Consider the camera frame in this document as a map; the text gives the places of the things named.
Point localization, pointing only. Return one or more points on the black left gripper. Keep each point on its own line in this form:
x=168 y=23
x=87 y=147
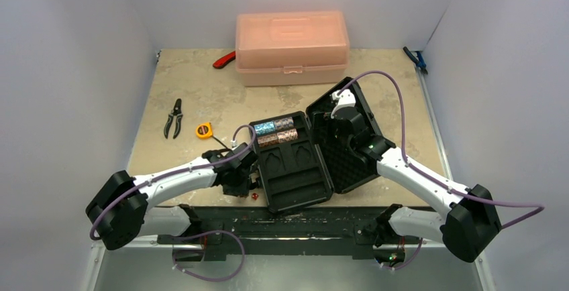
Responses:
x=241 y=190

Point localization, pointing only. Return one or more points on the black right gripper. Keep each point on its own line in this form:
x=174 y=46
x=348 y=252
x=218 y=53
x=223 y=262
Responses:
x=345 y=126

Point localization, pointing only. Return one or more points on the blue poker chip stack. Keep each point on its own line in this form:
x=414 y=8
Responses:
x=264 y=128

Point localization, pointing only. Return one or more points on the black plastic poker case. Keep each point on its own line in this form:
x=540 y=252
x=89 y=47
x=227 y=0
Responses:
x=309 y=170

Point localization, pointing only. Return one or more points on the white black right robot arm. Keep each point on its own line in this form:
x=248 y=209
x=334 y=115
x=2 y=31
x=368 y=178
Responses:
x=464 y=219

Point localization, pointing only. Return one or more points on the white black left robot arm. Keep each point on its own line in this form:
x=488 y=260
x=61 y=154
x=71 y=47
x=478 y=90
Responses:
x=123 y=207

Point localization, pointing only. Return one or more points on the yellow tape measure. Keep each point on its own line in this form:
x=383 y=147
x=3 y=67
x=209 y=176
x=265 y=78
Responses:
x=205 y=131

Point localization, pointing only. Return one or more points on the translucent pink plastic toolbox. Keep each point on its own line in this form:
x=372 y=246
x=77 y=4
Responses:
x=291 y=48

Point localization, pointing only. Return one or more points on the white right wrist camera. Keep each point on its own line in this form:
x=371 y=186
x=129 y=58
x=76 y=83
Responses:
x=342 y=99

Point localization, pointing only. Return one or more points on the black metal base frame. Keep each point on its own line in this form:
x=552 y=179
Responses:
x=336 y=231

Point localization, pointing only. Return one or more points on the black handled pruning shears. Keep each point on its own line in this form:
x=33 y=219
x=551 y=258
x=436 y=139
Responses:
x=174 y=119

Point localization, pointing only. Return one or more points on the blue handled pliers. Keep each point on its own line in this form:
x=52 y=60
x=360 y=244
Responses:
x=417 y=58

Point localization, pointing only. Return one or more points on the red handled utility knife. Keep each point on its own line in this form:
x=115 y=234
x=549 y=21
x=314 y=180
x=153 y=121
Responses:
x=224 y=60

